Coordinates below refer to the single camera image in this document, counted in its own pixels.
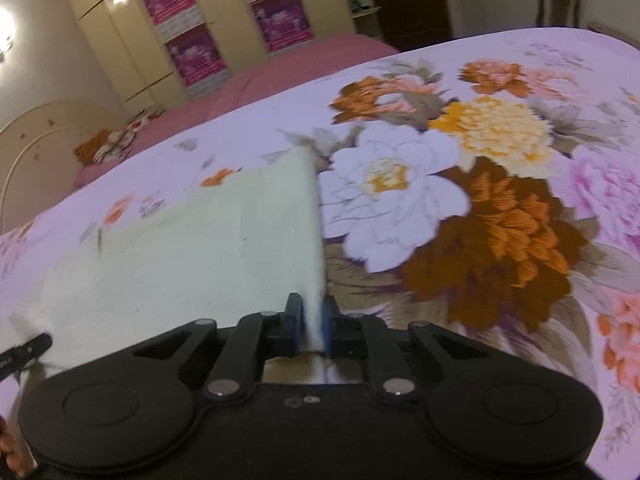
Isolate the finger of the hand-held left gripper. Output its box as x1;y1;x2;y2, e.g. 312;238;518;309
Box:
0;332;54;377

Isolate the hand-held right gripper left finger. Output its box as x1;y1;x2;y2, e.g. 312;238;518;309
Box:
133;293;305;404

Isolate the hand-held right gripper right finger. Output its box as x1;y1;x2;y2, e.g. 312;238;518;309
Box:
322;296;495;405

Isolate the cream white small cloth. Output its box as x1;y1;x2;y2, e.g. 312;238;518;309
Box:
10;147;361;387

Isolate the person's left hand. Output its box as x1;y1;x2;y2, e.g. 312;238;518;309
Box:
0;412;25;478

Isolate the floral printed blanket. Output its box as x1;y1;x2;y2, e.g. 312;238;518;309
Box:
0;27;640;480

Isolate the orange patterned pillow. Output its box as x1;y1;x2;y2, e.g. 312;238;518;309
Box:
74;109;164;165

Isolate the cream curved headboard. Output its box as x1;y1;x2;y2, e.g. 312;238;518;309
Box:
0;100;126;233

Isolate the pink bedspread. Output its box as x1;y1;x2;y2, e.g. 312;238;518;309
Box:
75;34;401;191

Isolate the cream open shelf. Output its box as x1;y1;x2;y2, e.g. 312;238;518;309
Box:
332;0;387;41

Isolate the dark wooden door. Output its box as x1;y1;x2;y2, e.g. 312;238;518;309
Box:
365;0;454;54

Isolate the cream wardrobe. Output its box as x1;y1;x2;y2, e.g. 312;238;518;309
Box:
52;0;361;106

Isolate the wall lamp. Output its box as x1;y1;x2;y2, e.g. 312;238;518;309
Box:
0;7;17;63

